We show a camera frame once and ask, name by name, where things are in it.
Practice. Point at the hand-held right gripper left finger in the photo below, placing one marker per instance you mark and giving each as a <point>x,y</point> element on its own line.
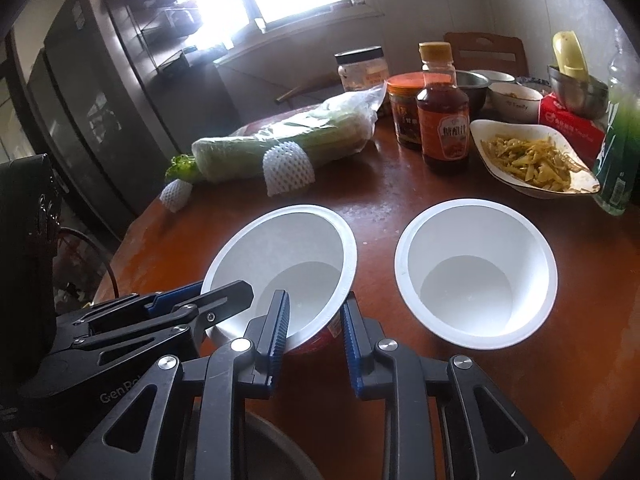
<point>277,330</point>

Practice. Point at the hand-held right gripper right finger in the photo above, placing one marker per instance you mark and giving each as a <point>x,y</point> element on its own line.
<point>350,345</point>

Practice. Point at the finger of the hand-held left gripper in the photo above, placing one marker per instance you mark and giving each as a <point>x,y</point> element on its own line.
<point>225,300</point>
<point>175,296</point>

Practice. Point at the red paper noodle bowl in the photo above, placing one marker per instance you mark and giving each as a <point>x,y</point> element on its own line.
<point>280,245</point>
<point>475,260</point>

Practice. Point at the white foam net sleeve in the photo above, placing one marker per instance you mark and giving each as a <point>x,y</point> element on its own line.
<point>287,167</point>
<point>175,195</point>

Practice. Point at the large steel bowl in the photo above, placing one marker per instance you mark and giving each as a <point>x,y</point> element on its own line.
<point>280,450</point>

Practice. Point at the green leaf lettuce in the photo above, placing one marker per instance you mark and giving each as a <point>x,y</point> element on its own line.
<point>181,166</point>

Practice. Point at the grey refrigerator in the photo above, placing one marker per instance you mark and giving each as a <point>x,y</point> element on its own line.
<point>100,110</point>

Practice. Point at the plastic-wrapped napa cabbage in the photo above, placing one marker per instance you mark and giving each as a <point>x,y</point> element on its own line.
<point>300,130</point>

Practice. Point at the orange cap sauce bottle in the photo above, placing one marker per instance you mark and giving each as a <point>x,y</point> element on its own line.
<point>442,135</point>

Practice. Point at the red label sauce jar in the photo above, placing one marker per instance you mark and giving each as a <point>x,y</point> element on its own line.
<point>405,120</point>

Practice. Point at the white dish of stir-fry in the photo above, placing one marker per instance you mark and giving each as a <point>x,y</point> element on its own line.
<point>525,160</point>

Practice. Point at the glass jar with black lid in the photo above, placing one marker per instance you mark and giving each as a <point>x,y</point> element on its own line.
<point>362,75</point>

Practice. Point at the metal shelf rack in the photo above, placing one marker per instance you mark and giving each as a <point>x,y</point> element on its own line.
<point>150,25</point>

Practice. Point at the small steel bowl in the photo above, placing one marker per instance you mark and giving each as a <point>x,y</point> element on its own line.
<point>472,90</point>

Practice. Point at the white ceramic bowl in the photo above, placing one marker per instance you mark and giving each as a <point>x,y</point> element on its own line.
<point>515,107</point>

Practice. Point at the red tissue box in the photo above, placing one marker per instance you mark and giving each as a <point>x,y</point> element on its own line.
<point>560,115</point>

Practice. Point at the blue patterned bowl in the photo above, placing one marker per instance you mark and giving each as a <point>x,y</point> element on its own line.
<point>532,82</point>

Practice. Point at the green plastic bottle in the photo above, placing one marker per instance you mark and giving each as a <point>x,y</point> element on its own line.
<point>617,160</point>

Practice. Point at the steel mixing bowl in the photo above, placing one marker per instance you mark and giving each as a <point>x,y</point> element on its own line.
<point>575,97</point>

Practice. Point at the yellow plastic scoop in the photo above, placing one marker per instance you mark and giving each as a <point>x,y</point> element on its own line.
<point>570,55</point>

